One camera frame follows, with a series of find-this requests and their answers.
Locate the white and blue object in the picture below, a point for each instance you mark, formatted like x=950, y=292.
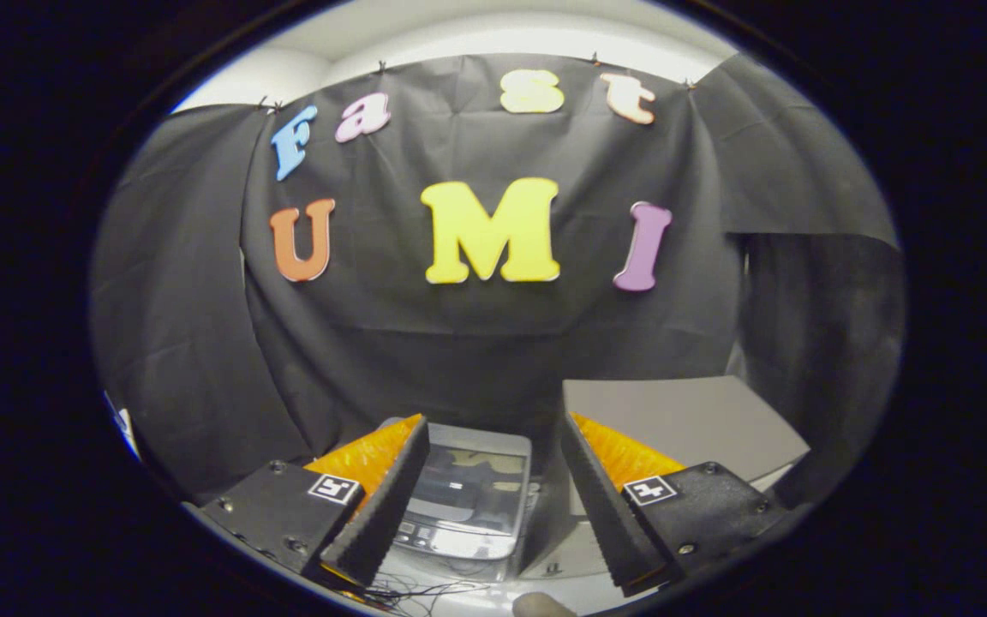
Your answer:
x=123, y=424

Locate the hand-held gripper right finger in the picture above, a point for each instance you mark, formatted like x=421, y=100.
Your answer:
x=605, y=506

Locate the grey metal cabinet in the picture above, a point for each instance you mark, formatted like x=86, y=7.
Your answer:
x=682, y=420

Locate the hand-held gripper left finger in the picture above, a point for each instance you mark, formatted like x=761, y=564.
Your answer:
x=382, y=510

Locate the black backdrop cloth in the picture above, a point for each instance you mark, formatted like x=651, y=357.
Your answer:
x=459, y=343

